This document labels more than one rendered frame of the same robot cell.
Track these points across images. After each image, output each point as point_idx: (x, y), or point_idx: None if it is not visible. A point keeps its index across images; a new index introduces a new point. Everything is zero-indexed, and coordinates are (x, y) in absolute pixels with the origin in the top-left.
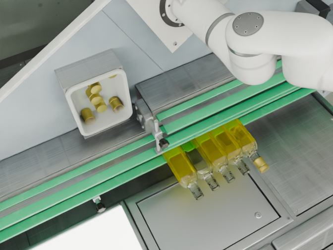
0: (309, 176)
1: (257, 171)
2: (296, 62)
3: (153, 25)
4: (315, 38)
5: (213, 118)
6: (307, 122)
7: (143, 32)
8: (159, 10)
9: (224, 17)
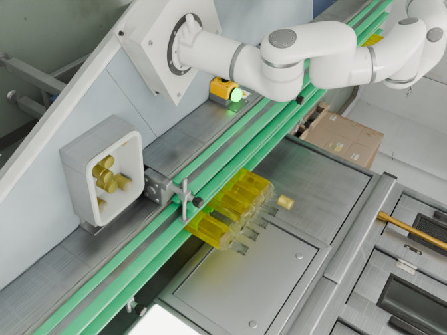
0: (321, 207)
1: None
2: (333, 60)
3: (162, 75)
4: (344, 35)
5: (223, 172)
6: (293, 161)
7: (140, 92)
8: (167, 57)
9: (242, 46)
